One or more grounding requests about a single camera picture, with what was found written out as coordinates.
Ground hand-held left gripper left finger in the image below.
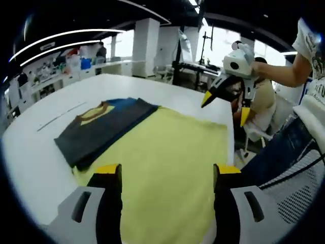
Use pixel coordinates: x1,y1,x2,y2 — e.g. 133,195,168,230
47,164,124,244

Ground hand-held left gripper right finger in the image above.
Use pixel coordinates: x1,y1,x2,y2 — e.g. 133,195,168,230
213,164,289,244

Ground yellow garment with dark sleeves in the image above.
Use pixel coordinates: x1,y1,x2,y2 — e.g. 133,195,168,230
53,98,229,244

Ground person's blue jeans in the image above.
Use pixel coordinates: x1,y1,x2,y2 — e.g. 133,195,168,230
240,115,317,189

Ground operator in white printed shirt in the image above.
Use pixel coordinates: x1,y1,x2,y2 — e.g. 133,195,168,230
291,17,325,133

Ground white mesh office chair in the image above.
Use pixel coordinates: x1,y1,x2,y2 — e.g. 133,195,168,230
258,144,325,226

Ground white pillar by window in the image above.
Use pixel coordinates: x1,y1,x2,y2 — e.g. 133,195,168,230
132,19,160,78

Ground white lab counter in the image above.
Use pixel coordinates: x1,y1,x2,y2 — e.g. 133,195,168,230
7,60,133,112

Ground long curved ceiling light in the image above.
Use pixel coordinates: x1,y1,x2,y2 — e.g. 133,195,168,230
9,29,125,63

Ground short curved ceiling light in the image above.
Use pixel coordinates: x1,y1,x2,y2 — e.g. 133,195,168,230
19,39,101,66

